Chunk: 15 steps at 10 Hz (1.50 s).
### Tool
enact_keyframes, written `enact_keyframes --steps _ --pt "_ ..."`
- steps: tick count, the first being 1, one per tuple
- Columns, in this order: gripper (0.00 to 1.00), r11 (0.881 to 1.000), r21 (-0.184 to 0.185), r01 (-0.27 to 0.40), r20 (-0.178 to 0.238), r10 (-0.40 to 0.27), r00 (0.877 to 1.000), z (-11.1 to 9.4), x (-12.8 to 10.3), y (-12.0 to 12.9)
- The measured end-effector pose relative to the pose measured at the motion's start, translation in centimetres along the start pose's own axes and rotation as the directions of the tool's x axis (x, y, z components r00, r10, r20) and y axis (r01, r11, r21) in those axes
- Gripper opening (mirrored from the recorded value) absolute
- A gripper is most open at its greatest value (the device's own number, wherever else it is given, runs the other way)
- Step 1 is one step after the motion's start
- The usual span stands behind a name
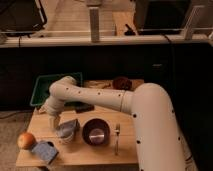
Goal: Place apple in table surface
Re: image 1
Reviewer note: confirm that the silver fork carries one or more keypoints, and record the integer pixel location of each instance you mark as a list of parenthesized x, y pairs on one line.
[(117, 132)]

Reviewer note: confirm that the small dark red bowl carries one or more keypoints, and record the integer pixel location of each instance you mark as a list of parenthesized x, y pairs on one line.
[(122, 83)]

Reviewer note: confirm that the white horizontal rail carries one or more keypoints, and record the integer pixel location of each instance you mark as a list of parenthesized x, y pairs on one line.
[(13, 42)]

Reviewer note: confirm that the dark purple bowl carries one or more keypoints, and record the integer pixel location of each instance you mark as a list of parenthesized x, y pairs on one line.
[(96, 132)]

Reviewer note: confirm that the black monitor right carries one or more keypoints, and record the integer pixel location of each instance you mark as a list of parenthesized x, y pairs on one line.
[(153, 17)]

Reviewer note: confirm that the white cup with cloth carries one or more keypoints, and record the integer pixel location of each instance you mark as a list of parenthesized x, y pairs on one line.
[(67, 130)]

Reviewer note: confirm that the white vertical post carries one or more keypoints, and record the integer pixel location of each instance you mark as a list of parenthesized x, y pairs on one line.
[(94, 24)]

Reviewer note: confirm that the green plastic tray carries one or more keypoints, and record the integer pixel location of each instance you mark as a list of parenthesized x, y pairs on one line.
[(41, 88)]

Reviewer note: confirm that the blue sponge on holder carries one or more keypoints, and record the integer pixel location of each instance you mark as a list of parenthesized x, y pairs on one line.
[(46, 151)]

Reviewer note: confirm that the red yellow apple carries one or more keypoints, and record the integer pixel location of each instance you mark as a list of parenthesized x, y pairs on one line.
[(26, 140)]

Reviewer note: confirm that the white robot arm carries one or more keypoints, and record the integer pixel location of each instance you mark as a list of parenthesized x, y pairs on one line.
[(158, 138)]

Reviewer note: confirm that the black monitor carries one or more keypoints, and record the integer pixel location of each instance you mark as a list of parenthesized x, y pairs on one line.
[(153, 17), (21, 17)]

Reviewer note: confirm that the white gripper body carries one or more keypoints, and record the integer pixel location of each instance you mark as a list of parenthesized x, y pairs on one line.
[(53, 106)]

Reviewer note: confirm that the black rectangular block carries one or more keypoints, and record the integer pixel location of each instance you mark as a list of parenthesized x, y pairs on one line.
[(84, 108)]

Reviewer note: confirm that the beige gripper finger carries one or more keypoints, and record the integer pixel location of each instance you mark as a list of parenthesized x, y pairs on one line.
[(54, 121)]

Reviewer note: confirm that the black monitor left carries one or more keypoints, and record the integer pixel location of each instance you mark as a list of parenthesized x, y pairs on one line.
[(21, 17)]

